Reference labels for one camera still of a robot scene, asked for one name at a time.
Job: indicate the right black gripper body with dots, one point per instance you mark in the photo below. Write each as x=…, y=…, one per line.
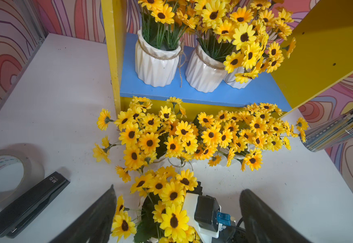
x=233, y=234

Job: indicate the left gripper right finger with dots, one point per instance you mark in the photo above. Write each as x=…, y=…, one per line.
x=263, y=225

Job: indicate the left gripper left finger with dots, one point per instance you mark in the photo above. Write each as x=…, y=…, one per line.
x=94, y=225

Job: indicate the shelf sunflower pot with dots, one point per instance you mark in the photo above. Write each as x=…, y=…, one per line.
x=161, y=216
x=205, y=70
x=255, y=32
x=140, y=135
x=227, y=134
x=266, y=131
x=186, y=141
x=160, y=44

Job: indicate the black stapler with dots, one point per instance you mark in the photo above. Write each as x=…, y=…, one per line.
x=21, y=212

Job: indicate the white tape roll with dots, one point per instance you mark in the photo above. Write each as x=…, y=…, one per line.
x=18, y=174

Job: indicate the clear cup of pencils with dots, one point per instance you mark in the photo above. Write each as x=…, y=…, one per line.
x=330, y=133

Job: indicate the yellow wooden shelf unit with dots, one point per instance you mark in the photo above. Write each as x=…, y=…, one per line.
x=317, y=79

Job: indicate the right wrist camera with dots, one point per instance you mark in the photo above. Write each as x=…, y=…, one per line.
x=206, y=217

